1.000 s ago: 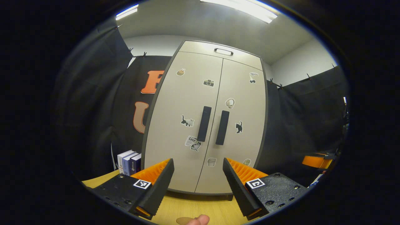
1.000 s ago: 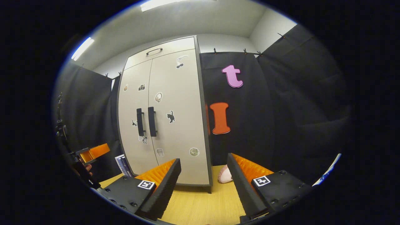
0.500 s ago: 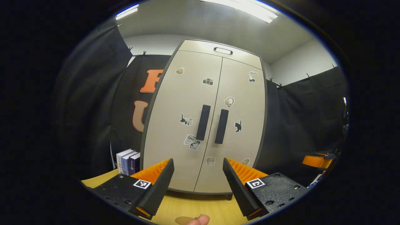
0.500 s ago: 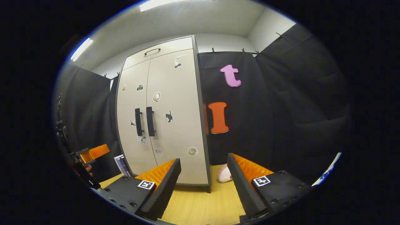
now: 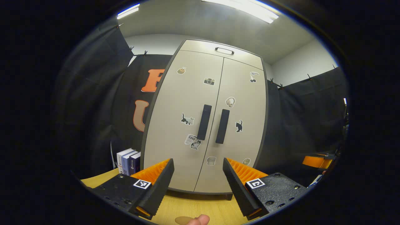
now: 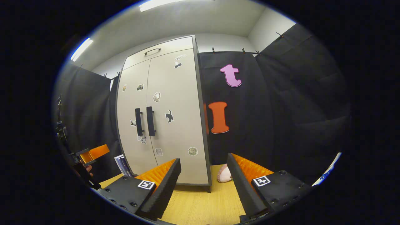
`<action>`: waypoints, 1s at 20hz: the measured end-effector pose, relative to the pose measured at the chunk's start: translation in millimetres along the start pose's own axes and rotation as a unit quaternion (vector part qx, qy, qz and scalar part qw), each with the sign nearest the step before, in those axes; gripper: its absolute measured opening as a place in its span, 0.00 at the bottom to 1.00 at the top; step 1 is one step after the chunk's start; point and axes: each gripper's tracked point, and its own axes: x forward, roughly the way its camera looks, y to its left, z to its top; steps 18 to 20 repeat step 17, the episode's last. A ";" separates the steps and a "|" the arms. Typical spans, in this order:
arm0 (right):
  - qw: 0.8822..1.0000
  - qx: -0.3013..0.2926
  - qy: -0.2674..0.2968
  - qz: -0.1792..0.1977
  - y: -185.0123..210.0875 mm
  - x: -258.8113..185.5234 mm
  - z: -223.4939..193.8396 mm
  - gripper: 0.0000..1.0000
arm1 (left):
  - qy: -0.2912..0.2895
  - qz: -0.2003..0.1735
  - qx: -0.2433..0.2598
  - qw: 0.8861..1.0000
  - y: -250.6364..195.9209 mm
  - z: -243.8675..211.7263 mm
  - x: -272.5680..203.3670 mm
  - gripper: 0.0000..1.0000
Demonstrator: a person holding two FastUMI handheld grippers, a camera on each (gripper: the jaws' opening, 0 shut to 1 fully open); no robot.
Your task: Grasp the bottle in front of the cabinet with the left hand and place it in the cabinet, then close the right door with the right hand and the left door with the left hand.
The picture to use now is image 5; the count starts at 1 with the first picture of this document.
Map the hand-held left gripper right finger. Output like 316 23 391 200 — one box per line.
222 157 313 220

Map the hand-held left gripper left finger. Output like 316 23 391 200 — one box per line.
91 158 175 220

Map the white cabinet door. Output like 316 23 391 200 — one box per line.
143 50 224 192
194 57 268 194

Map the white blue object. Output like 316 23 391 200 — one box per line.
309 174 323 188

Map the dark blue box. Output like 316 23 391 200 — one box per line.
129 152 142 175

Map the round brown coaster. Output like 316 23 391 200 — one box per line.
174 216 196 225

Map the black backdrop cloth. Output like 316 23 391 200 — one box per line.
52 23 350 185

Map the white cabinet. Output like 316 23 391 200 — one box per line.
140 39 270 200

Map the ceiling light panel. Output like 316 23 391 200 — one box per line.
117 4 140 20
202 0 279 24

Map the black right door handle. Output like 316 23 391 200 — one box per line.
215 109 230 144

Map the black door handle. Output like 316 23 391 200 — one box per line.
215 109 230 144
197 104 212 141

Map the black left door handle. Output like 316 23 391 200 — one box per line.
197 104 212 141

